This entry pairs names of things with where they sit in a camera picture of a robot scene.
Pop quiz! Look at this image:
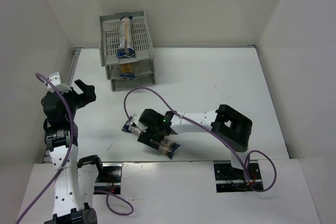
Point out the blue silver spaghetti bag front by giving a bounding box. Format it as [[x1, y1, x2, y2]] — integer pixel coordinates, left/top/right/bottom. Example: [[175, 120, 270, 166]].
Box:
[[122, 121, 180, 159]]

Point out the blue orange spaghetti bag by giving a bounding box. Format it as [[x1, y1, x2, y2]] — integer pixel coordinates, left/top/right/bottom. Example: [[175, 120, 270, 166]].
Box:
[[117, 16, 135, 58], [119, 63, 136, 80]]

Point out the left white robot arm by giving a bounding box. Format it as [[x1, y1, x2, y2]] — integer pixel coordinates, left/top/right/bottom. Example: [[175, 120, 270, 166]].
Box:
[[41, 73, 102, 223]]

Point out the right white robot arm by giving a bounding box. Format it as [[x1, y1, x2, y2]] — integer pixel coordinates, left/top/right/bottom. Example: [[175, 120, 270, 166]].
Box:
[[133, 104, 253, 170]]

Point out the grey stacked tray shelf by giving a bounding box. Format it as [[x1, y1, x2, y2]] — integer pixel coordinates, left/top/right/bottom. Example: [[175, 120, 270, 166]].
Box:
[[99, 10, 156, 92]]

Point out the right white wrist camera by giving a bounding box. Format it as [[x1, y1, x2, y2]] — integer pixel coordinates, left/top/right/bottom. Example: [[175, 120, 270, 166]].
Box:
[[130, 114, 140, 126]]

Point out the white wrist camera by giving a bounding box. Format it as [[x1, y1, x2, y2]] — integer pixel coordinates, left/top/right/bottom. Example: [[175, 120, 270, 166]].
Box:
[[46, 72, 72, 94], [130, 114, 140, 126]]

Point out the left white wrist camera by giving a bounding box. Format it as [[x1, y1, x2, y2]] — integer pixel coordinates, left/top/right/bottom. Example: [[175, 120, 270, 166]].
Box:
[[46, 72, 72, 94]]

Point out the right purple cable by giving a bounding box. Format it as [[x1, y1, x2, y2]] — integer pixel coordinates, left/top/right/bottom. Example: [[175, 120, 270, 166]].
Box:
[[123, 87, 278, 192]]

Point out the purple cable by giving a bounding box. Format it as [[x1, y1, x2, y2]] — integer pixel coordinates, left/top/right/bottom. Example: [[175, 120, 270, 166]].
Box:
[[15, 72, 134, 224], [123, 87, 278, 192]]

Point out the aluminium frame rail left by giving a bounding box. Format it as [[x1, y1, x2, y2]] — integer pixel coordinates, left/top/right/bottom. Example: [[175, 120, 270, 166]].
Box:
[[41, 48, 81, 167]]

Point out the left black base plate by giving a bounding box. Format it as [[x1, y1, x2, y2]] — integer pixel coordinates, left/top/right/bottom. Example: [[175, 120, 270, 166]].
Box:
[[94, 163, 123, 195]]

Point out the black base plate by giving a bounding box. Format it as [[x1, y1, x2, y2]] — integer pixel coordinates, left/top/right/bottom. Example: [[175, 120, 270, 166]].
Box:
[[214, 161, 264, 193], [94, 163, 123, 195]]

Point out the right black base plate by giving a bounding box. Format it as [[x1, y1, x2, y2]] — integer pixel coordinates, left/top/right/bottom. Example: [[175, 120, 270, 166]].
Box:
[[214, 161, 264, 193]]

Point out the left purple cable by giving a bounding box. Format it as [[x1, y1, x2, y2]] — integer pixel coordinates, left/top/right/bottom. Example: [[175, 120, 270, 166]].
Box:
[[15, 72, 134, 224]]

